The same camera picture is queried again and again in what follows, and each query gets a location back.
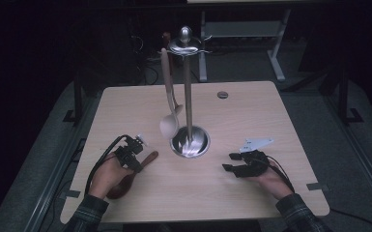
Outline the left hand-held gripper cable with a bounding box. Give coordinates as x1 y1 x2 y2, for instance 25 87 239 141
84 134 129 196

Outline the brown wooden rice spoon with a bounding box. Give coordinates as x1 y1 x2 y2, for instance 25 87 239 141
105 150 159 200

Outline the black metal stand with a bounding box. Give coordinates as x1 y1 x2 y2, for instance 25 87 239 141
62 73 85 125
337 67 365 127

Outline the right hand-held gripper cable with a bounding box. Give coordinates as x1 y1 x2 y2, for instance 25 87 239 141
265 155 297 194

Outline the hand-held gripper cable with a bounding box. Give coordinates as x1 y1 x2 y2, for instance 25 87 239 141
84 134 129 196
265 155 297 194

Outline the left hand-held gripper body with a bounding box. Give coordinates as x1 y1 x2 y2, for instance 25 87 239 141
113 133 149 168

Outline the person's right hand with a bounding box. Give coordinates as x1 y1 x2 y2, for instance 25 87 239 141
254 159 296 201

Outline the person's left hand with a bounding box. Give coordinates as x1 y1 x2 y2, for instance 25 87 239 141
88 154 135 200

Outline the steel utensil rack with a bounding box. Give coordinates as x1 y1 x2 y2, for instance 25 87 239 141
165 25 215 160

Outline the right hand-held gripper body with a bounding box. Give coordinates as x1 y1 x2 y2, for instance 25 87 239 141
235 137 275 179

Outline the grey tape strip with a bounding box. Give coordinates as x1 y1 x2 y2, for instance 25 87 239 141
305 182 331 191
57 189 81 199

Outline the light wooden spatula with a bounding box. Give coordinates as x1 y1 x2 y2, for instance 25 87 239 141
158 47 181 141

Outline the metal floor rail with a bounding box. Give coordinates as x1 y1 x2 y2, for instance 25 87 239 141
322 93 372 211
22 93 95 232

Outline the white desk frame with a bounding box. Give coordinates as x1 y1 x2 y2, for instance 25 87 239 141
197 9 293 83

